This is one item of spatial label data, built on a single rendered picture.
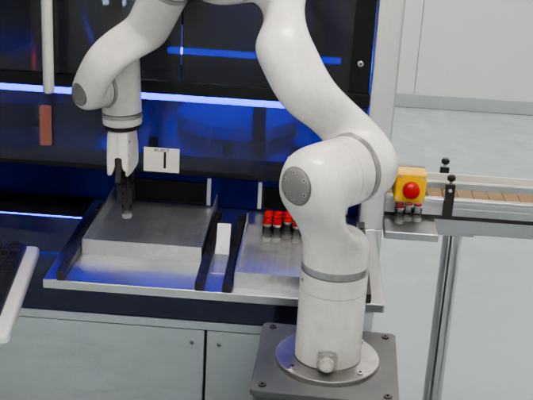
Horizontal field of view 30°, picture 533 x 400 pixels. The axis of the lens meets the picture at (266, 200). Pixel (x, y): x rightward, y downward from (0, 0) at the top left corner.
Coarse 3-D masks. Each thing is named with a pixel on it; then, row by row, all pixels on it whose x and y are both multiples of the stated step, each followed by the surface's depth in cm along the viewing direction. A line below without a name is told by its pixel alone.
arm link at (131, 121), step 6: (102, 114) 208; (138, 114) 208; (102, 120) 209; (108, 120) 207; (114, 120) 206; (120, 120) 206; (126, 120) 206; (132, 120) 207; (138, 120) 208; (108, 126) 207; (114, 126) 207; (120, 126) 207; (126, 126) 207; (132, 126) 208
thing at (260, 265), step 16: (256, 240) 228; (288, 240) 229; (240, 256) 214; (256, 256) 219; (272, 256) 220; (288, 256) 220; (240, 272) 203; (256, 272) 211; (272, 272) 212; (288, 272) 212; (256, 288) 204; (272, 288) 204; (288, 288) 204
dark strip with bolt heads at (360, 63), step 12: (360, 0) 220; (372, 0) 220; (360, 12) 221; (372, 12) 221; (360, 24) 222; (372, 24) 222; (360, 36) 223; (372, 36) 223; (360, 48) 224; (360, 60) 225; (360, 72) 226; (360, 84) 226
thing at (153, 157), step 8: (144, 152) 235; (152, 152) 234; (160, 152) 234; (168, 152) 234; (176, 152) 234; (144, 160) 235; (152, 160) 235; (160, 160) 235; (168, 160) 235; (176, 160) 235; (144, 168) 236; (152, 168) 236; (160, 168) 236; (168, 168) 236; (176, 168) 236
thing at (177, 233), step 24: (96, 216) 228; (120, 216) 237; (144, 216) 238; (168, 216) 239; (192, 216) 240; (96, 240) 215; (120, 240) 223; (144, 240) 224; (168, 240) 225; (192, 240) 226
